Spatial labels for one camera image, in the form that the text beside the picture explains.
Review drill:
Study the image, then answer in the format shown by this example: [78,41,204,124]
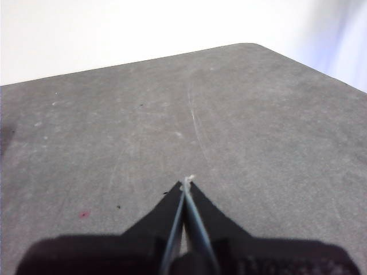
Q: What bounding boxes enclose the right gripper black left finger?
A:
[15,180,186,275]

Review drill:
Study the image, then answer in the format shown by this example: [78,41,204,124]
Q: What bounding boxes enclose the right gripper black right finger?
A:
[185,182,361,275]

